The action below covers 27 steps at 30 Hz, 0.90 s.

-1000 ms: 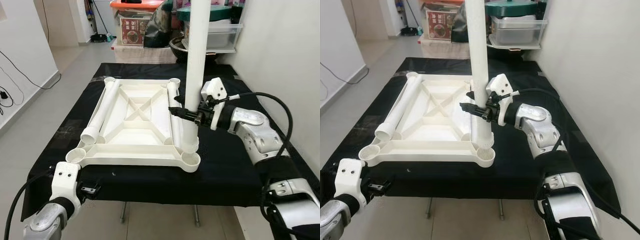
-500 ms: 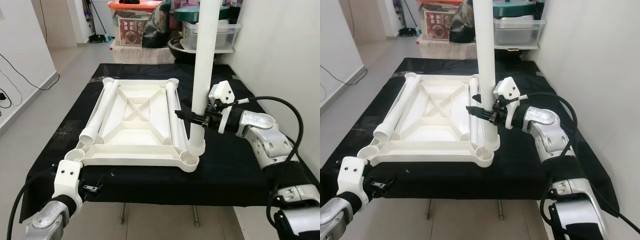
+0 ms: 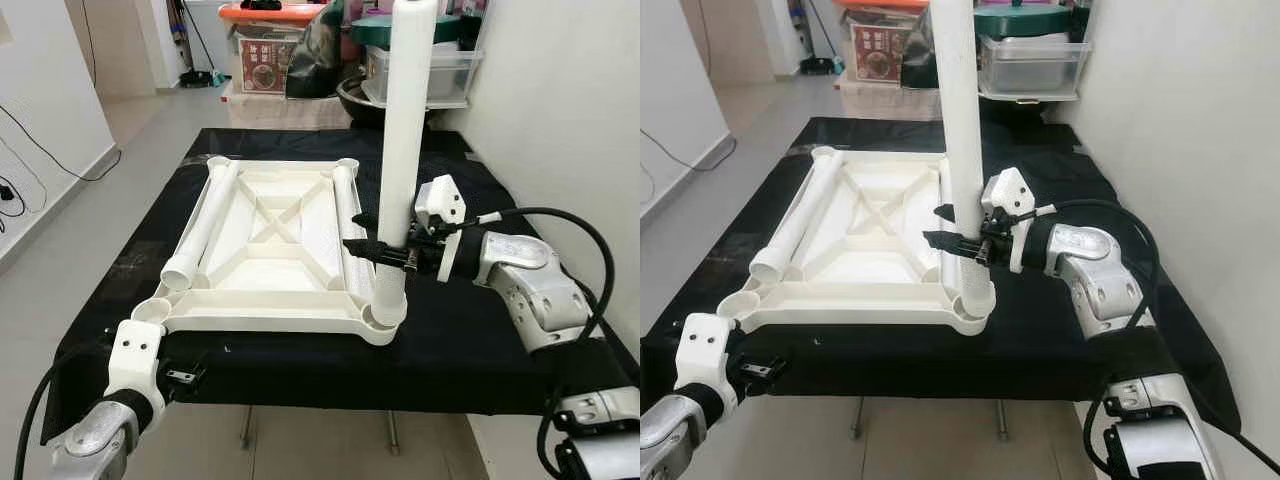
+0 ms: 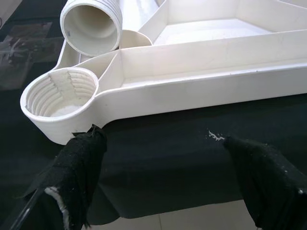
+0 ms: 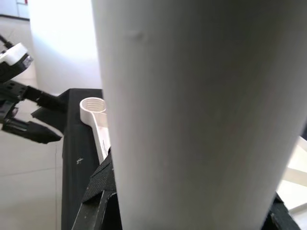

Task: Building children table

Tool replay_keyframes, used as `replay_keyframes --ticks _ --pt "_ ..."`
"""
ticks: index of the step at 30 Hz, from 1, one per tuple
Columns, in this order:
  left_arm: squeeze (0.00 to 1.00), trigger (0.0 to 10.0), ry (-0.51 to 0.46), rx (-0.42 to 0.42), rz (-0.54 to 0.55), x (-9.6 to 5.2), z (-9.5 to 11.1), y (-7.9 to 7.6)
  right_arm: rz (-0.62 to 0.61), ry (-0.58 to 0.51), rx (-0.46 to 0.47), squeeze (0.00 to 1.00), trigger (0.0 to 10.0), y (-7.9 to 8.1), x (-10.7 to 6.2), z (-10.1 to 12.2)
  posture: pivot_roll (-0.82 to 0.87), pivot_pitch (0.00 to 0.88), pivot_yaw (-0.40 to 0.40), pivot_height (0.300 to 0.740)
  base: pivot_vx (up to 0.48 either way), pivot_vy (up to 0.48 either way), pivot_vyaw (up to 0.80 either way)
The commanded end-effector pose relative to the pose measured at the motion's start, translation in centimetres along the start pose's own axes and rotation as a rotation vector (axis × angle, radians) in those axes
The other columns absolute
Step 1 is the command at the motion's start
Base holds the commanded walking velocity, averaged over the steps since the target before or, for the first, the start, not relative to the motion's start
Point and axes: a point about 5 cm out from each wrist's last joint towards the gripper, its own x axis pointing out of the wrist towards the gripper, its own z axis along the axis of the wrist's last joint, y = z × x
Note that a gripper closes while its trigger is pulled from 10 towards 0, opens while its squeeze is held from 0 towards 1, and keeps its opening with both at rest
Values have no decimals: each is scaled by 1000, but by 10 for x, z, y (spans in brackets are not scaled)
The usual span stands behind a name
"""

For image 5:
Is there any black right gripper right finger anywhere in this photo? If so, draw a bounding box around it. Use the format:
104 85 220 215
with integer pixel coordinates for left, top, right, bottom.
262 191 303 230

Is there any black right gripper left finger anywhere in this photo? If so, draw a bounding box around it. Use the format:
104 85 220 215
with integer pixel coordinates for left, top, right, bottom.
71 146 123 230

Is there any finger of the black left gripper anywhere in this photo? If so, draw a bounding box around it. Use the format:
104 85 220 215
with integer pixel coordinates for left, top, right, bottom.
1 119 63 145
25 85 71 115

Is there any white plastic children table top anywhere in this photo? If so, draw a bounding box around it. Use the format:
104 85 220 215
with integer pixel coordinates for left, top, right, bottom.
79 96 307 214

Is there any white plastic table leg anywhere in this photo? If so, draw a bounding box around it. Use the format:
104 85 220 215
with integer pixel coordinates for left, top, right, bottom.
91 0 307 230

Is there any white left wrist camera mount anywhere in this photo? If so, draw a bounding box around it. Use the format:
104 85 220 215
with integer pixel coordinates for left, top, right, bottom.
0 42 34 75

